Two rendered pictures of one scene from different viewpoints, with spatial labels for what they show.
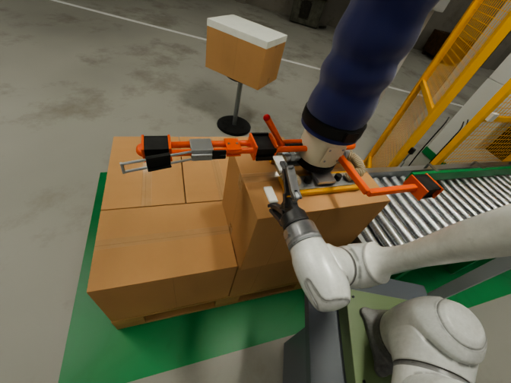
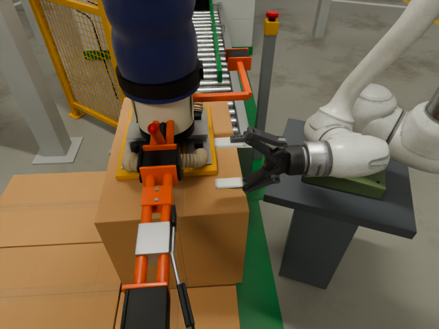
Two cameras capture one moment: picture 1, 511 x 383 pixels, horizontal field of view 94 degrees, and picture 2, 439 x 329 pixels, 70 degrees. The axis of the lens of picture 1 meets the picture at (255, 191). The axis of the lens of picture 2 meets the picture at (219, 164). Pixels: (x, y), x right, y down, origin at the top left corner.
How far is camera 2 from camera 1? 0.59 m
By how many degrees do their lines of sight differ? 46
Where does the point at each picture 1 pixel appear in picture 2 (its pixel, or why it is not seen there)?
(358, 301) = not seen: hidden behind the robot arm
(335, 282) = (376, 141)
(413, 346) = (382, 128)
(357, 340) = not seen: hidden behind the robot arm
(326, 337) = (340, 200)
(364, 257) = (340, 119)
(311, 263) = (359, 153)
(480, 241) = (426, 25)
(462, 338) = (387, 96)
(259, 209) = (234, 206)
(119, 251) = not seen: outside the picture
